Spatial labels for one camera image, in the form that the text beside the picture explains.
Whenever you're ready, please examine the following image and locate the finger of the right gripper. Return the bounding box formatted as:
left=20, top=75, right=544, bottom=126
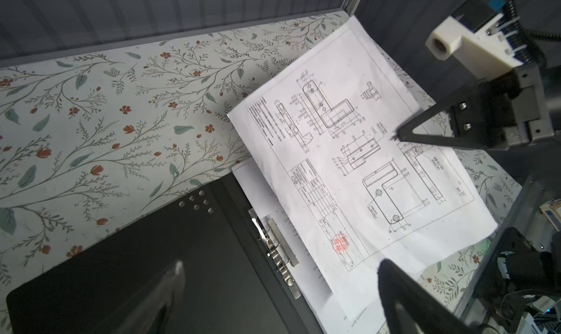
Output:
left=397, top=81, right=493, bottom=149

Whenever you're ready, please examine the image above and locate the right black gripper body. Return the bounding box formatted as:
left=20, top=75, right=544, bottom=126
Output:
left=451, top=64, right=560, bottom=150

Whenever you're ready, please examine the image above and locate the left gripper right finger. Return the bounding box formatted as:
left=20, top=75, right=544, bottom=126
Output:
left=378, top=259, right=476, bottom=334

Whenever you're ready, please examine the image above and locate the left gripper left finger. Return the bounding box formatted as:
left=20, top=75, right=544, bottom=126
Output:
left=93, top=260, right=186, bottom=333

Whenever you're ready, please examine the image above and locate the paper sheet with technical drawing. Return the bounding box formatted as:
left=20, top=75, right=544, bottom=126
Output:
left=229, top=18, right=497, bottom=318

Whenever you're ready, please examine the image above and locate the printed paper sheet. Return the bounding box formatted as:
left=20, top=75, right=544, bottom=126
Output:
left=232, top=159, right=385, bottom=333

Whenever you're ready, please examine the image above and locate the orange black file folder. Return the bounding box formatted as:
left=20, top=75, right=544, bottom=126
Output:
left=7, top=174, right=321, bottom=333

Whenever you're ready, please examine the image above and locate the card box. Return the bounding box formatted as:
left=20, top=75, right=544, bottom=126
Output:
left=540, top=199, right=561, bottom=232

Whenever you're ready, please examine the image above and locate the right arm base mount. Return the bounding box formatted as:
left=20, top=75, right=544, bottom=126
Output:
left=474, top=227, right=560, bottom=333

